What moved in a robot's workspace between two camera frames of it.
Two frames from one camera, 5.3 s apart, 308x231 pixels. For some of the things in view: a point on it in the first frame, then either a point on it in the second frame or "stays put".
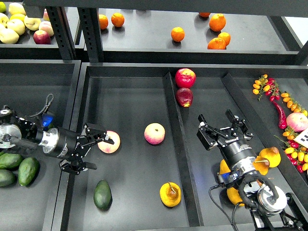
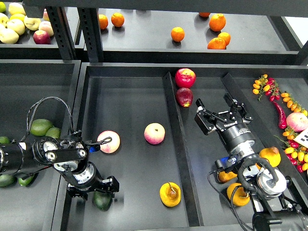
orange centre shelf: [177, 33] stays put
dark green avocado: [102, 196] stays put
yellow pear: [170, 194] stays put
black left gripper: [67, 144] -> [94, 183]
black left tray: [31, 87] stays put
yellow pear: [224, 168] -> [224, 176]
